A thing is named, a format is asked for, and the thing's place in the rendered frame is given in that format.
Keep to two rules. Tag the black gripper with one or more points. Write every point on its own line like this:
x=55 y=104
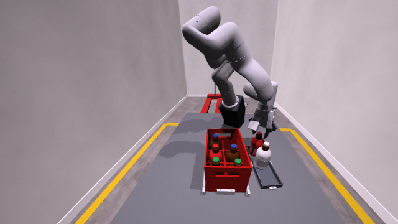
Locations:
x=267 y=121

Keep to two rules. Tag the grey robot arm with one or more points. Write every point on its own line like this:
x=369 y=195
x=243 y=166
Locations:
x=226 y=43

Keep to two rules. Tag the white bottle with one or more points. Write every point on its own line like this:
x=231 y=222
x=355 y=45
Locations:
x=263 y=155

